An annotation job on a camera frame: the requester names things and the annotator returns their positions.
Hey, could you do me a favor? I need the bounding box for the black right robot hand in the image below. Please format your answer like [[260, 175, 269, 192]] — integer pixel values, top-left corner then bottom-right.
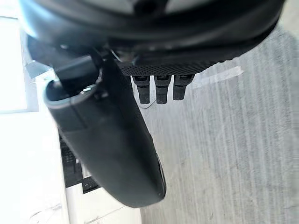
[[18, 0, 288, 209]]

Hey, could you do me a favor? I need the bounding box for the dishwasher with black rack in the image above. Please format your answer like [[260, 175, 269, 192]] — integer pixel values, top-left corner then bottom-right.
[[58, 134, 100, 195]]

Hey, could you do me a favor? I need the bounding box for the white floor tape strip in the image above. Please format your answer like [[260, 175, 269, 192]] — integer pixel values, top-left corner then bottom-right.
[[192, 65, 244, 88]]

